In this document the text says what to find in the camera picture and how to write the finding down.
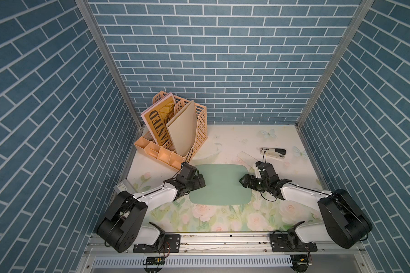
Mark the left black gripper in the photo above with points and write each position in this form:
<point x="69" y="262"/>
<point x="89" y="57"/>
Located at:
<point x="197" y="183"/>

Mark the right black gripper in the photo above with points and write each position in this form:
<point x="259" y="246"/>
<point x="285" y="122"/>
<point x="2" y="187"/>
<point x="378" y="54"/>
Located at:
<point x="249" y="185"/>

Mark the white cleaver knife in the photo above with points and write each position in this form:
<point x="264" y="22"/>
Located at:
<point x="247" y="159"/>

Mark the green cutting board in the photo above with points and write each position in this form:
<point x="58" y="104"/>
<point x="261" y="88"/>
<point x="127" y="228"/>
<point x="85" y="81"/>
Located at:
<point x="222" y="186"/>

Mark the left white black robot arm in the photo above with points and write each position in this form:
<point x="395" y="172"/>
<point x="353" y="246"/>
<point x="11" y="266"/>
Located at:
<point x="122" y="225"/>

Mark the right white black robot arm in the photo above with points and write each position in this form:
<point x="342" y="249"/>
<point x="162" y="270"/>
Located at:
<point x="343" y="221"/>

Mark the left circuit board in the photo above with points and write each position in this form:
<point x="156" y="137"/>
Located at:
<point x="154" y="262"/>

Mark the circuit board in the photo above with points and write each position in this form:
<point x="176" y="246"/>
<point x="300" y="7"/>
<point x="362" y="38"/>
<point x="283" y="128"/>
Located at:
<point x="300" y="263"/>
<point x="154" y="262"/>

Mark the right circuit board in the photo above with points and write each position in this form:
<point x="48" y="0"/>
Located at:
<point x="300" y="263"/>

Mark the peach plastic file organizer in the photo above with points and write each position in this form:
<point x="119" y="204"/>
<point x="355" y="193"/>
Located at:
<point x="165" y="154"/>

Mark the black grey stapler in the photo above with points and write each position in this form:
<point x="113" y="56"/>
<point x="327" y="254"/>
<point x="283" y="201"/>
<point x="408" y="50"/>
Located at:
<point x="274" y="152"/>

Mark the floral table mat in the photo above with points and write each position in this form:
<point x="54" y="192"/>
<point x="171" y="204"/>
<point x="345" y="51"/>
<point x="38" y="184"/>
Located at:
<point x="224" y="142"/>

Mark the beige folder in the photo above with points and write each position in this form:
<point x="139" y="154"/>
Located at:
<point x="182" y="129"/>

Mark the clear plastic labelled box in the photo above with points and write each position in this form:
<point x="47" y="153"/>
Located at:
<point x="124" y="185"/>

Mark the yellow wanted poster book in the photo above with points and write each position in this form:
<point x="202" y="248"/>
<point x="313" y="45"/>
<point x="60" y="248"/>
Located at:
<point x="157" y="116"/>

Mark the aluminium front rail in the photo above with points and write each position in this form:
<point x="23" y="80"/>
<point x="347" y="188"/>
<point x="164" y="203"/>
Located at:
<point x="222" y="243"/>

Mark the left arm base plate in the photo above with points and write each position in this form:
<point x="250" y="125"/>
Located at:
<point x="167" y="245"/>

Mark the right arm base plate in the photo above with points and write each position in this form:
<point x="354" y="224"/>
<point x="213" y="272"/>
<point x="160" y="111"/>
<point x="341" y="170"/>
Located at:
<point x="283" y="242"/>

